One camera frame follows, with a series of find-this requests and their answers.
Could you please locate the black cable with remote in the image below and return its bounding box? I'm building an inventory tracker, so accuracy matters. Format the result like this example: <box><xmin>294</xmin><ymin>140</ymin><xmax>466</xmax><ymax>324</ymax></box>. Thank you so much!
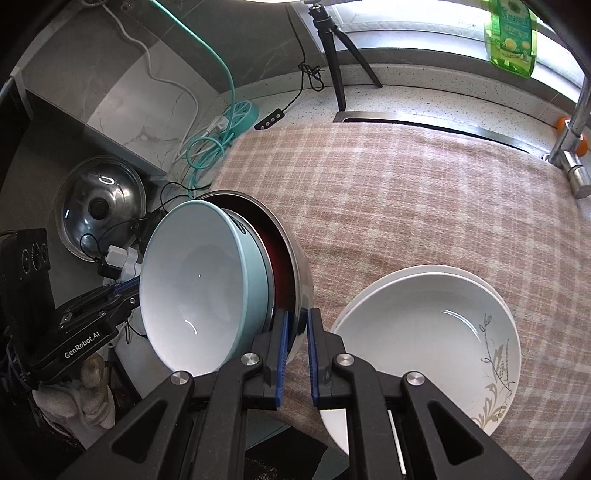
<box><xmin>253</xmin><ymin>4</ymin><xmax>326</xmax><ymax>132</ymax></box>

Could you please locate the white plate floral pattern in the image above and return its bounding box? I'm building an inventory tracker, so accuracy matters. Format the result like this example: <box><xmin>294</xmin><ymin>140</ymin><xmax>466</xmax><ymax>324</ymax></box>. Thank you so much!
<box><xmin>335</xmin><ymin>273</ymin><xmax>522</xmax><ymax>435</ymax></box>

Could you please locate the white cloth glove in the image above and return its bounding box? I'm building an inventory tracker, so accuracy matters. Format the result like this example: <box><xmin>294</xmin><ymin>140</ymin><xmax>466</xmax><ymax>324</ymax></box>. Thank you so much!
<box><xmin>32</xmin><ymin>354</ymin><xmax>116</xmax><ymax>449</ymax></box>

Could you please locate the steel bowl red inside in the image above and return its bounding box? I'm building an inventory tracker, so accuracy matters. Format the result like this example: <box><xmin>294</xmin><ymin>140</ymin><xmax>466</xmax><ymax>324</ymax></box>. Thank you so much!
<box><xmin>202</xmin><ymin>190</ymin><xmax>314</xmax><ymax>363</ymax></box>

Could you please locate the black mini tripod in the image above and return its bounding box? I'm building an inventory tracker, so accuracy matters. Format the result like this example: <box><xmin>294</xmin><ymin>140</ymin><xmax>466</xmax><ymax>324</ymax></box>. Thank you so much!
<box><xmin>308</xmin><ymin>1</ymin><xmax>383</xmax><ymax>112</ymax></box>

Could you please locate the pink plaid tablecloth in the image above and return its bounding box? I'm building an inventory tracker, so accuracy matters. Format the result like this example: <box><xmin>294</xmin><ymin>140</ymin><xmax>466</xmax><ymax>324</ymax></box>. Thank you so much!
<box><xmin>213</xmin><ymin>123</ymin><xmax>590</xmax><ymax>479</ymax></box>

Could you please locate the white power cable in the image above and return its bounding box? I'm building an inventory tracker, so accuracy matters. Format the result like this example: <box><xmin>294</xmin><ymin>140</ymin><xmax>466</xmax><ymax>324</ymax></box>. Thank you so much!
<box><xmin>80</xmin><ymin>0</ymin><xmax>230</xmax><ymax>163</ymax></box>

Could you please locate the steel pot lid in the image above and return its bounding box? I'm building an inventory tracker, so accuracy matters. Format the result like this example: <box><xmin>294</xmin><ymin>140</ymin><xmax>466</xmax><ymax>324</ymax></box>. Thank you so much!
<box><xmin>55</xmin><ymin>155</ymin><xmax>147</xmax><ymax>262</ymax></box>

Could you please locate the black box with sockets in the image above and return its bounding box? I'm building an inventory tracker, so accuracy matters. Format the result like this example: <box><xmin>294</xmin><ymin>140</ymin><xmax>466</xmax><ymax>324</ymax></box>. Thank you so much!
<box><xmin>1</xmin><ymin>228</ymin><xmax>56</xmax><ymax>331</ymax></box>

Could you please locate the plain white plate underneath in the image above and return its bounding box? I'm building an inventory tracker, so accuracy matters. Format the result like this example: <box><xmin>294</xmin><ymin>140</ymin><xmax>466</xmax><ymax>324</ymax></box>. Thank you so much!
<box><xmin>331</xmin><ymin>265</ymin><xmax>515</xmax><ymax>333</ymax></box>

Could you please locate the teal cable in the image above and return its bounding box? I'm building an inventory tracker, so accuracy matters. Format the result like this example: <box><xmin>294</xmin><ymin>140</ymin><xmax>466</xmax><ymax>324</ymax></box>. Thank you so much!
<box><xmin>148</xmin><ymin>0</ymin><xmax>261</xmax><ymax>191</ymax></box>

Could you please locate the light blue ceramic bowl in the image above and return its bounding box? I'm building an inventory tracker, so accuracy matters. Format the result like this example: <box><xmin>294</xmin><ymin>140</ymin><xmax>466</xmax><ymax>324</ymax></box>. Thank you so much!
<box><xmin>139</xmin><ymin>200</ymin><xmax>273</xmax><ymax>376</ymax></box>

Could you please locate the green dish soap bottle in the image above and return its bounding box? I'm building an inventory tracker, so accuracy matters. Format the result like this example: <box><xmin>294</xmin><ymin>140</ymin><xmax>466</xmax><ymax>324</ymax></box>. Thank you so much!
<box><xmin>482</xmin><ymin>0</ymin><xmax>537</xmax><ymax>78</ymax></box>

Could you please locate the orange object behind faucet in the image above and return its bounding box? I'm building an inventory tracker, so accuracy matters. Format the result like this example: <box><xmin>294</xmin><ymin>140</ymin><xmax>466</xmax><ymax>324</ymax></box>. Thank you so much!
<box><xmin>556</xmin><ymin>116</ymin><xmax>589</xmax><ymax>157</ymax></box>

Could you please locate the chrome kitchen faucet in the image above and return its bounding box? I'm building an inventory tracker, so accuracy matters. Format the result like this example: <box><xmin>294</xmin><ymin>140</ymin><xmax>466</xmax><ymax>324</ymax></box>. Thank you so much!
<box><xmin>545</xmin><ymin>76</ymin><xmax>590</xmax><ymax>199</ymax></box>

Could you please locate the white power adapter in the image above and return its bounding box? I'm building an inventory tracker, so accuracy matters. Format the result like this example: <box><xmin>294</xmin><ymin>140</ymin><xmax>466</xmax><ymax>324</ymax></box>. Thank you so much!
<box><xmin>106</xmin><ymin>245</ymin><xmax>141</xmax><ymax>283</ymax></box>

